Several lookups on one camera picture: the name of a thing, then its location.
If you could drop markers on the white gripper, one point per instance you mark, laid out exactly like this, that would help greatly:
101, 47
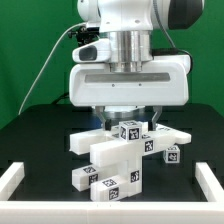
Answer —
162, 82

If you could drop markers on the white tagged cube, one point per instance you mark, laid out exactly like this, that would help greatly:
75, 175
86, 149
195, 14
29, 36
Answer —
130, 130
172, 155

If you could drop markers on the white chair back frame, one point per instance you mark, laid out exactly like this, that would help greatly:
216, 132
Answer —
106, 148

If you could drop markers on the white chair seat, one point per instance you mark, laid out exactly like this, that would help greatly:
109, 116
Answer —
127, 159

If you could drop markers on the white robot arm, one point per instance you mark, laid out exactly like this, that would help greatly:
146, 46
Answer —
120, 71

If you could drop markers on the white U-shaped fence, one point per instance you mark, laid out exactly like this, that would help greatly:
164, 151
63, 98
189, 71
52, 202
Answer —
211, 211

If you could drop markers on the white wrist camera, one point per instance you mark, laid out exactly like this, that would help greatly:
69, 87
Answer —
97, 51

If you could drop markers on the black camera stand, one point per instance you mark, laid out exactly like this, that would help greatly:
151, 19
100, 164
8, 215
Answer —
82, 36

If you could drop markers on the white rear camera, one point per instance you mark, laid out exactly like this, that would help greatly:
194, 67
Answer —
93, 27

